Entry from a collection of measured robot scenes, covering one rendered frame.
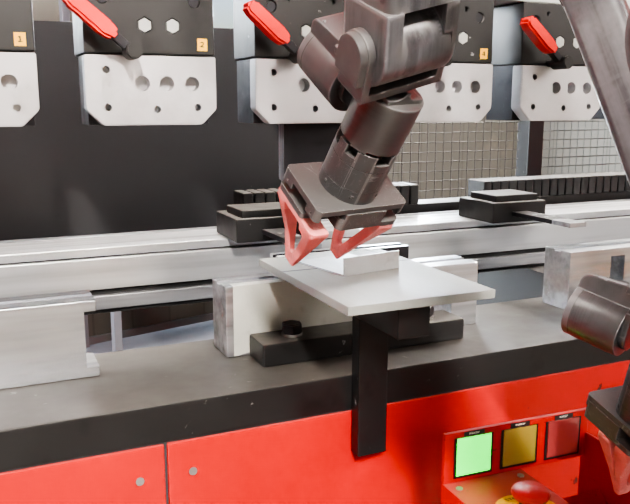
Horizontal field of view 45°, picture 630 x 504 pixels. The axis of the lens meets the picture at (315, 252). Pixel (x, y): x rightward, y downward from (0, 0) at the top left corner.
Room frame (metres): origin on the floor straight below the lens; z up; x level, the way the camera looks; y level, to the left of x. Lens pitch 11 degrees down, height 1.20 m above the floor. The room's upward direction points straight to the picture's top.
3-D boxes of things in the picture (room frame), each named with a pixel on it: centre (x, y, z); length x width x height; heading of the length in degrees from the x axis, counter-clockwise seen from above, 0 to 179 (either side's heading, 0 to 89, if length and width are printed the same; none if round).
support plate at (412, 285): (0.89, -0.06, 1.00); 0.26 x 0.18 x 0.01; 24
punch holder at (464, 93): (1.10, -0.16, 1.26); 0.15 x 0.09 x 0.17; 114
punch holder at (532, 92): (1.18, -0.34, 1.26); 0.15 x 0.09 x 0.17; 114
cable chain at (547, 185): (1.71, -0.54, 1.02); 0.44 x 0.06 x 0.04; 114
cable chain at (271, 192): (1.48, -0.03, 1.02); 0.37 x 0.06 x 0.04; 114
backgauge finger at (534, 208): (1.37, -0.39, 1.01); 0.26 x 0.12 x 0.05; 24
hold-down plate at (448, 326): (0.99, -0.06, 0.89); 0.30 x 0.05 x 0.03; 114
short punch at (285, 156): (1.03, 0.00, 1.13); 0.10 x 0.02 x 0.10; 114
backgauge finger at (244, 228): (1.17, 0.06, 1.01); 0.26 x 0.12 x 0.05; 24
